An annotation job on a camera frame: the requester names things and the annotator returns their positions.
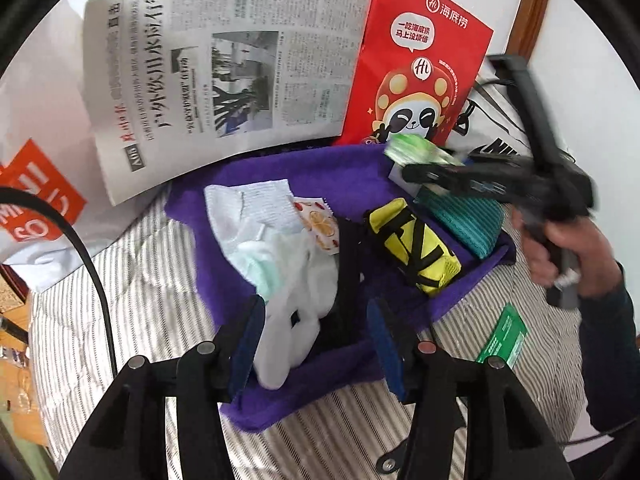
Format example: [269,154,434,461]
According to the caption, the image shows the yellow pouch with black straps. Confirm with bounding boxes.
[363,197,462,297]

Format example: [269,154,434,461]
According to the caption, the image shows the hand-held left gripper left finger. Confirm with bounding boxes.
[60,294,268,480]

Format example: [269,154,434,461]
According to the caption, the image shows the red panda print paper bag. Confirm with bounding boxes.
[340,0,495,148]

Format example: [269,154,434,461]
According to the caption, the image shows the white plastic bag orange print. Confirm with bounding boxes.
[0,67,176,291]

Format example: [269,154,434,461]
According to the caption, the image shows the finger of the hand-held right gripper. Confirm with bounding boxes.
[425,180,511,203]
[401,161,506,184]

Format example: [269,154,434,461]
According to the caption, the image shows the thin black cable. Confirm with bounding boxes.
[557,410,631,447]

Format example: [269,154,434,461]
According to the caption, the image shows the purple towel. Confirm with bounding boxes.
[165,142,517,433]

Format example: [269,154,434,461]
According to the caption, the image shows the mint green cloth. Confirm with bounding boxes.
[234,241,277,297]

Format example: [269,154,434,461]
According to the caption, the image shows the striped bed sheet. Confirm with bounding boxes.
[30,195,601,480]

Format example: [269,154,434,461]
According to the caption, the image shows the cream waist bag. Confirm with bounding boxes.
[452,77,538,163]

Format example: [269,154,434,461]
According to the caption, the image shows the teal mesh cloth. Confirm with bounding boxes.
[414,187,505,260]

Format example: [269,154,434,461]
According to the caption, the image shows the white sock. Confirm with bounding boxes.
[252,305,321,390]
[270,234,339,321]

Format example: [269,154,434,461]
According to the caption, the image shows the person's right hand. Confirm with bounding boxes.
[510,212,623,301]

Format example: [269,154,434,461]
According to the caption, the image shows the wooden furniture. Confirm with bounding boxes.
[0,265,51,448]

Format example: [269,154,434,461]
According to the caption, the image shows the person's right forearm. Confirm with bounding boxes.
[577,260,640,436]

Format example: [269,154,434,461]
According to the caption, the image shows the wooden bed headboard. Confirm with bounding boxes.
[505,0,551,56]

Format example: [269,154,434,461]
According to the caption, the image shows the white socks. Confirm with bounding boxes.
[204,178,306,261]

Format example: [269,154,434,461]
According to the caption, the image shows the thick black cable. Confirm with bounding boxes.
[0,186,118,366]

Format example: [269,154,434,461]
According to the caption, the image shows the fruit print packet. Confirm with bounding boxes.
[291,197,342,256]

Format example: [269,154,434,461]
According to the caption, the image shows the newspaper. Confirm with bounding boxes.
[82,0,375,206]

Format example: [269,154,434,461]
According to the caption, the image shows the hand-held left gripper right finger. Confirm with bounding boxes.
[366,297,576,480]

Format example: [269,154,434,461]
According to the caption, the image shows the green plastic packet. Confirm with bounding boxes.
[382,132,463,167]

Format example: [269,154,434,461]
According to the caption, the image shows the black cloth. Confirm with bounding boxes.
[332,217,381,351]

